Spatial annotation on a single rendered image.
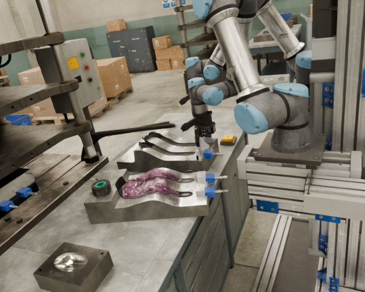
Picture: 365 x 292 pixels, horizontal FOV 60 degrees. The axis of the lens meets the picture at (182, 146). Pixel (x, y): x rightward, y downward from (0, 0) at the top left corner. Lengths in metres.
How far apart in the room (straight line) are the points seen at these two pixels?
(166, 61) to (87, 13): 2.83
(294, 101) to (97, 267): 0.84
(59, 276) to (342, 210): 0.92
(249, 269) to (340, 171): 1.15
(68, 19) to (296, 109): 9.61
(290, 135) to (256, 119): 0.19
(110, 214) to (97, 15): 8.64
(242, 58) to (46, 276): 0.94
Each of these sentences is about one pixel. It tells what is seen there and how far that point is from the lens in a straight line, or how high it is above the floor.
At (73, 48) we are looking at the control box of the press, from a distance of 2.09.
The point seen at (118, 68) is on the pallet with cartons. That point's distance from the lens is 6.41.
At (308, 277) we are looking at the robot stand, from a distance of 1.86.
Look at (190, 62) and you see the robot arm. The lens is 1.69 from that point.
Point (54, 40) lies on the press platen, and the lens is 1.80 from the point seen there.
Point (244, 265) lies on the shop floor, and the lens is 2.19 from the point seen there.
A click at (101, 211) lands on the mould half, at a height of 0.86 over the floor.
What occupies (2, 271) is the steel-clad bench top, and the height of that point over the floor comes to 0.80.
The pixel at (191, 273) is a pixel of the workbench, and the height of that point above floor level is 0.50.
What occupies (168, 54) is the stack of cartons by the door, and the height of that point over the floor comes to 0.40.
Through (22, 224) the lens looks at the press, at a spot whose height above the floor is 0.78.
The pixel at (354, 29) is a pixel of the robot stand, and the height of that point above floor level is 1.41.
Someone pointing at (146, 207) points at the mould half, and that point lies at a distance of 1.29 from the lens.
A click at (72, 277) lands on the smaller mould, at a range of 1.11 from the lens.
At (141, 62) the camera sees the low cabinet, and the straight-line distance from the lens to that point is 8.60.
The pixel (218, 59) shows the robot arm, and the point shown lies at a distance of 1.55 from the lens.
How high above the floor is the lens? 1.59
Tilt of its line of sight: 25 degrees down
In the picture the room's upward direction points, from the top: 10 degrees counter-clockwise
